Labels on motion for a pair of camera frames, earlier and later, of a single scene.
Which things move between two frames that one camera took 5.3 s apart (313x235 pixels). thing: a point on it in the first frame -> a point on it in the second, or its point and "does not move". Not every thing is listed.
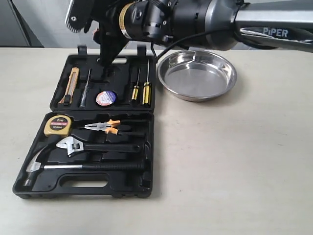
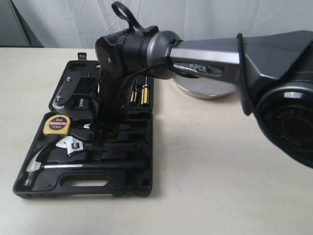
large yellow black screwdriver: [146, 90] does not move
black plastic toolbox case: [98, 141] does not move
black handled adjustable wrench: [74, 146] does not move
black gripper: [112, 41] -> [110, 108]
